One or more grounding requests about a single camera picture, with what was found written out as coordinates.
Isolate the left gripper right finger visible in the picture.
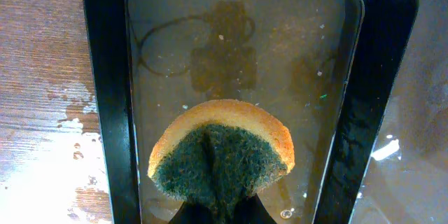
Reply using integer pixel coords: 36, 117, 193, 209
232, 195, 277, 224

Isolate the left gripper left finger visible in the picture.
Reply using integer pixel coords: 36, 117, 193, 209
168, 202, 214, 224

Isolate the yellow green sponge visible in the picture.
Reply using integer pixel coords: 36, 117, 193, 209
148, 99, 295, 223

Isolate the large brown serving tray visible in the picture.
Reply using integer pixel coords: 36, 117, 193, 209
350, 0, 447, 223

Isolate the small black water tray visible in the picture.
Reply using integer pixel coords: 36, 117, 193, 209
83, 0, 418, 223

